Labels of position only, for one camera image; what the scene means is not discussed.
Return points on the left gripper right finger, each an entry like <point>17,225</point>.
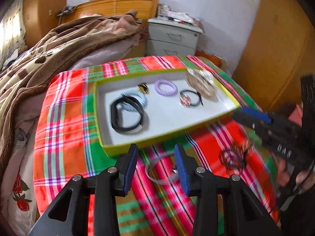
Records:
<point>243,212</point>

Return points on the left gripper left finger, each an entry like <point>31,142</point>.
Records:
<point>68,214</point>

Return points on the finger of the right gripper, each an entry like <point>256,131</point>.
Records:
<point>261,130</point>
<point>249,115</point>

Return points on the black wristband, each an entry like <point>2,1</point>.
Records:
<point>126,114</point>

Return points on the red green plaid cloth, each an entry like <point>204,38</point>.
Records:
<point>67,144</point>

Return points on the clear gold hair claw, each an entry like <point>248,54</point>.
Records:
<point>202,81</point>

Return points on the wooden door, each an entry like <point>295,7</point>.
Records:
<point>280,50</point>

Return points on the orange box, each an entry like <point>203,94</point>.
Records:
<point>214,59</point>

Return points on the green-edged white tray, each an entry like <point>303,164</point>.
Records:
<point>164,117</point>

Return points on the small black gold clip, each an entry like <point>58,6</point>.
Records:
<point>143,88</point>

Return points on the grey bedside cabinet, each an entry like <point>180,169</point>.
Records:
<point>167,37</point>

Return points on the brown patterned blanket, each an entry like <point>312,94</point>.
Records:
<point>56,52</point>

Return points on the wooden headboard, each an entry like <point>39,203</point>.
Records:
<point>146,9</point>

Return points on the patterned window curtain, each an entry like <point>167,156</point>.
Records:
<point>12,30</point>

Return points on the tall wooden wardrobe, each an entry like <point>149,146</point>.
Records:
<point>39,17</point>

